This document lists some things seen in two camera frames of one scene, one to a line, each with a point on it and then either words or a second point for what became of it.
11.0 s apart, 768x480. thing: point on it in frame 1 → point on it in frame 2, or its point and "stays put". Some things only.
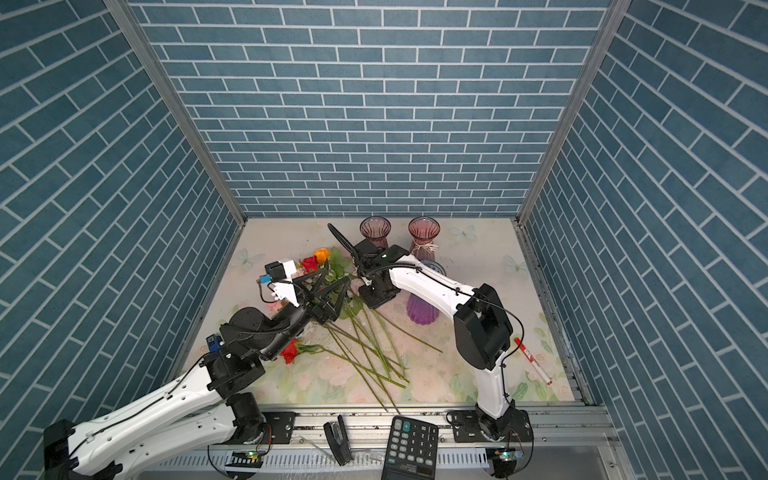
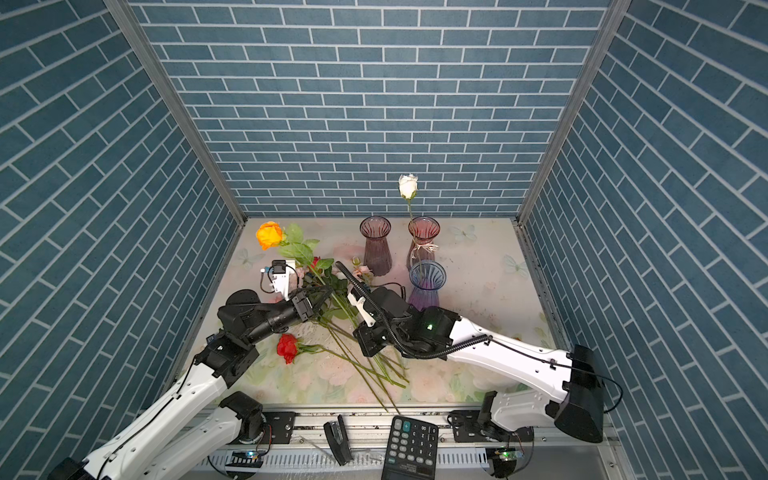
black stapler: (338, 440) stays put
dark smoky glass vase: (376, 228) stays put
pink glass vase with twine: (424, 230) stays put
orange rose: (322, 254) → (270, 234)
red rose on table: (292, 349) stays put
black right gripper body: (373, 295) → (377, 336)
